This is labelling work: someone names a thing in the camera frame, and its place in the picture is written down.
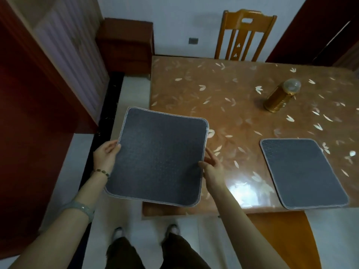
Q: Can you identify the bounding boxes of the person's right hand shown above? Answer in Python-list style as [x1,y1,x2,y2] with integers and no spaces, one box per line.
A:
[198,148,226,191]

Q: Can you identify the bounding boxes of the person's left hand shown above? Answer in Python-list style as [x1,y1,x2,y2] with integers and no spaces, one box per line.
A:
[92,140,122,177]

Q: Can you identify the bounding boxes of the grey stitched placemat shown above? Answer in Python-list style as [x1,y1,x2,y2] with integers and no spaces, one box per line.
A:
[259,138,350,210]
[104,106,209,208]

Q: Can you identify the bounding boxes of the orange wooden chair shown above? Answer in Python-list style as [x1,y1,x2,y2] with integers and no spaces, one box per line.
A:
[246,211,322,269]
[214,9,277,62]

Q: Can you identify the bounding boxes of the person's left forearm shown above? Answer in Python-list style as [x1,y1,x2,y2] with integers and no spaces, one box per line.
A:
[8,172,108,269]

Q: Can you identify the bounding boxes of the person's right forearm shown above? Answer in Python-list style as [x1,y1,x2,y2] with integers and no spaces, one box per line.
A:
[206,185,291,269]

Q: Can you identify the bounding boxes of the wooden dining table, floral cover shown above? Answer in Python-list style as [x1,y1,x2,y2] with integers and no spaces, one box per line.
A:
[141,55,359,220]

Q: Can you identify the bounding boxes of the pale green jade bangle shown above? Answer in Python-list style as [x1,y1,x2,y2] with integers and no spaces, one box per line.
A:
[60,200,95,224]

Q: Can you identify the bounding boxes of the white sneaker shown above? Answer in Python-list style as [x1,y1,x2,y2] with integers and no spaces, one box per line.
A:
[112,226,125,241]
[165,224,181,238]

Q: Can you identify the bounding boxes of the olive brown trousers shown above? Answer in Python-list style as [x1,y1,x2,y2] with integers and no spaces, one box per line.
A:
[106,232,211,269]

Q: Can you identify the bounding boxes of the gold lantern with clear dome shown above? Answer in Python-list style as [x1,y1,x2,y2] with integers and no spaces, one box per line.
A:
[263,78,302,113]

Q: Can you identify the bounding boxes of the small brown wooden cabinet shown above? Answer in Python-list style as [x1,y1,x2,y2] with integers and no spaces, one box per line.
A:
[96,17,155,79]

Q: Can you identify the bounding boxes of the dark beaded bracelet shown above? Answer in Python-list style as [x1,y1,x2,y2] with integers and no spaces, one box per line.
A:
[91,168,111,178]

